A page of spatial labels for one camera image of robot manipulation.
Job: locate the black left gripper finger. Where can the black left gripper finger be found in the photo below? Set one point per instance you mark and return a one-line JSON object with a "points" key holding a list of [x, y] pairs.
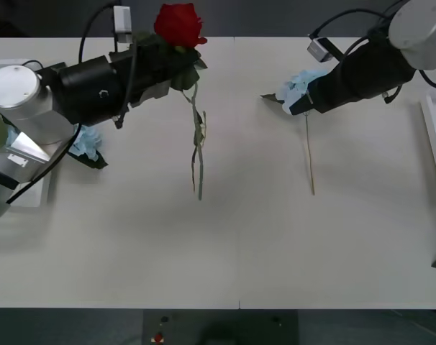
{"points": [[182, 64]]}

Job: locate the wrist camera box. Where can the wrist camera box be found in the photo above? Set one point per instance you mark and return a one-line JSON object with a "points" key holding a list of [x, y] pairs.
{"points": [[320, 50], [122, 21]]}

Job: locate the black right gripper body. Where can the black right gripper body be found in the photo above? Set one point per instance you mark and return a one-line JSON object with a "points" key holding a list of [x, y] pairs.
{"points": [[329, 93]]}

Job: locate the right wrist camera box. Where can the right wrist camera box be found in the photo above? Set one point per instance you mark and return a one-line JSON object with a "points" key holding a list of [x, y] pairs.
{"points": [[320, 50]]}

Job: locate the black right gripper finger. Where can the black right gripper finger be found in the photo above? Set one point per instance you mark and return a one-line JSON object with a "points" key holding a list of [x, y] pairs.
{"points": [[300, 106]]}

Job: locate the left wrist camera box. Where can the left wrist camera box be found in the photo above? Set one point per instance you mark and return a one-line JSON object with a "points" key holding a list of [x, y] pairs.
{"points": [[122, 21]]}

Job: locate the silver and black right arm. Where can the silver and black right arm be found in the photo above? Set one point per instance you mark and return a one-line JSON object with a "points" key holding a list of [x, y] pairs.
{"points": [[419, 32]]}

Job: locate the silver and black left arm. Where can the silver and black left arm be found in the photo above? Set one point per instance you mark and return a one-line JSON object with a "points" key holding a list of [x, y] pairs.
{"points": [[16, 93]]}

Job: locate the red rose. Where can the red rose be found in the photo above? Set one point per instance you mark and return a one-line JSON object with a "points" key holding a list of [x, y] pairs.
{"points": [[178, 21]]}

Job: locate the dark robot torso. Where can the dark robot torso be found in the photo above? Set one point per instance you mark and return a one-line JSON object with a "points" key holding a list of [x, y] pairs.
{"points": [[221, 327]]}

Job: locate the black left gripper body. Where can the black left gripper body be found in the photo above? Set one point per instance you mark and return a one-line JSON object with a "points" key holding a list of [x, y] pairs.
{"points": [[146, 72]]}

